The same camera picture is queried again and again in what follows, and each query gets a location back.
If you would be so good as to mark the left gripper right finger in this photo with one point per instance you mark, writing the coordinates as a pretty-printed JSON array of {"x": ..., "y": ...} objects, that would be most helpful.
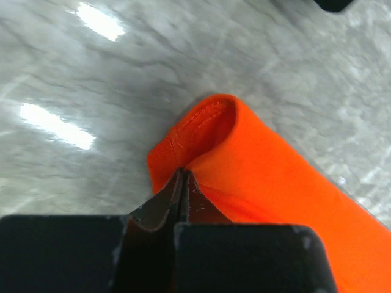
[{"x": 195, "y": 207}]

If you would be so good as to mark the folded black t shirt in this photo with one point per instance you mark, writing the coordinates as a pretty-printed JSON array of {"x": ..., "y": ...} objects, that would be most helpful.
[{"x": 333, "y": 6}]

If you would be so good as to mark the orange t shirt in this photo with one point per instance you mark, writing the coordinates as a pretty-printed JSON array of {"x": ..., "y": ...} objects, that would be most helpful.
[{"x": 253, "y": 176}]

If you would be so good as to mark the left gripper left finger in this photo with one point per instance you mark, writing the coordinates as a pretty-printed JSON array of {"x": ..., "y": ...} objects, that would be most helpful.
[{"x": 161, "y": 208}]

